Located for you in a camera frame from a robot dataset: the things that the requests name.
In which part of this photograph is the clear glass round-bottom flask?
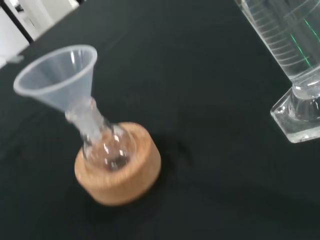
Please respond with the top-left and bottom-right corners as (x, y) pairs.
(64, 98), (137, 172)

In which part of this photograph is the black bench cloth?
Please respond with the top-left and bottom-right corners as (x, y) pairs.
(0, 0), (320, 240)

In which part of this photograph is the clear plastic funnel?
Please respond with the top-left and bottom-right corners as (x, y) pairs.
(13, 44), (99, 126)

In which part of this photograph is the brown cork ring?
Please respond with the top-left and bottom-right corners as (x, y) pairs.
(74, 121), (162, 207)

